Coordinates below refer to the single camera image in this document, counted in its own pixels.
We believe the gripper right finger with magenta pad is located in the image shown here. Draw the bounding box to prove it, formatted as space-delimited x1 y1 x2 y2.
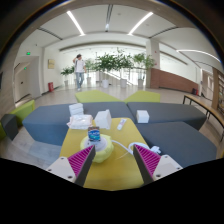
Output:
133 144 182 185

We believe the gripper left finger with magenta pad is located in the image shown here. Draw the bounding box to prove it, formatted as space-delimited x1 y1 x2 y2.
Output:
47 146 95 186

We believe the blue charger plug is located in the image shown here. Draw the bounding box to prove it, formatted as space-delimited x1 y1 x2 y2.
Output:
88 126 100 142

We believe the grey sofa right front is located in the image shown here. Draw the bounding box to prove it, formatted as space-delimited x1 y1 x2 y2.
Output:
136 122 216 168

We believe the white plastic bag package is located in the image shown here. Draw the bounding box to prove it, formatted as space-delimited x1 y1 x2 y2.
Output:
67 115 92 130

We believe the white small box right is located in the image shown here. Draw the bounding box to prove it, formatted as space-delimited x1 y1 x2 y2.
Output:
136 110 150 123

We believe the white remote stick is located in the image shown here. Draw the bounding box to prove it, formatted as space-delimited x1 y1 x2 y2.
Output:
117 118 127 131

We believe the grey sofa right back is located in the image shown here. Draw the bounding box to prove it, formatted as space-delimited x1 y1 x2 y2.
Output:
127 102 207 130

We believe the white box centre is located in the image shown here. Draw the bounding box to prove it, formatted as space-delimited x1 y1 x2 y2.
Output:
95 110 112 129

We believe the white stacked box left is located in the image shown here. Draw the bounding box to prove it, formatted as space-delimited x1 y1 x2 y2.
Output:
69 103 84 116

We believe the green sofa back right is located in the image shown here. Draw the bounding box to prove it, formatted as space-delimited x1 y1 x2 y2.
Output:
124 90 160 103

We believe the green sofa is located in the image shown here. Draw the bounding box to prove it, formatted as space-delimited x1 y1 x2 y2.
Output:
124 90 160 103
75 90 119 103

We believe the green sofa back left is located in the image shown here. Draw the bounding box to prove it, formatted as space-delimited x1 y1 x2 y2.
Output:
75 90 119 103

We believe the green bench far left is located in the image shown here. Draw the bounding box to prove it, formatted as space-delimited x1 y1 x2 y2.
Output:
0 100 35 140

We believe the dark grey ottoman left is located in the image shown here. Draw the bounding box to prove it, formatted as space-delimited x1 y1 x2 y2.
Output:
1 114 18 140

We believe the wooden bench right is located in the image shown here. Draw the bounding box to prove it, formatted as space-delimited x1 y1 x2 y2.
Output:
183 94 224 139

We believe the red fire extinguisher box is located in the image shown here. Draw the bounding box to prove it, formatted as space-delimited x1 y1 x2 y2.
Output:
48 82 54 92

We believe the potted plant left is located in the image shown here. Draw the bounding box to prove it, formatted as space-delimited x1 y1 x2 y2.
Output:
61 66 74 85

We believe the person in white shirt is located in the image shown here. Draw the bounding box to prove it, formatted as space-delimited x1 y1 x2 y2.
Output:
73 54 86 90

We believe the potted tree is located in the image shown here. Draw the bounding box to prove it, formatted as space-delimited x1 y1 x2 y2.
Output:
133 53 155 88
95 54 116 88
115 49 133 88

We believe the potted tree centre right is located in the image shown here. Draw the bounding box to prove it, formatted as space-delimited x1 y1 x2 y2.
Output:
115 49 133 88

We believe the potted tree centre left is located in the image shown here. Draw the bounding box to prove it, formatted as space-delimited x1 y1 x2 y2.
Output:
95 54 116 88

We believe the white cable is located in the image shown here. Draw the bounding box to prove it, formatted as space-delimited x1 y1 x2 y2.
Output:
110 139 162 160

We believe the wall picture frame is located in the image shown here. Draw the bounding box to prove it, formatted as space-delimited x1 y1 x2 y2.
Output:
48 59 55 69

